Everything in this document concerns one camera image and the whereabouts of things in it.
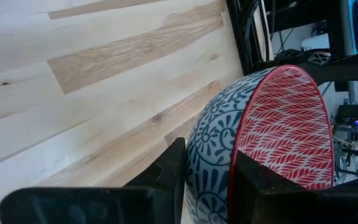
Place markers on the red herringbone patterned bowl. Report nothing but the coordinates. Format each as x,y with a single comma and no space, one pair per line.
284,124

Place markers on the black aluminium table frame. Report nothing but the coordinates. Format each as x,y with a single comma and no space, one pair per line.
244,37

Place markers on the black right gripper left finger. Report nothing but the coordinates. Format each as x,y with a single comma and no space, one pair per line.
154,199

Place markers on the black device with blue light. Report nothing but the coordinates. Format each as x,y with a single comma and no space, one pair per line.
351,113

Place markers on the white box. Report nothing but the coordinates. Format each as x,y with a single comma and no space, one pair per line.
317,42

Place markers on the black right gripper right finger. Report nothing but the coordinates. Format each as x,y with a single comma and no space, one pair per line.
275,202

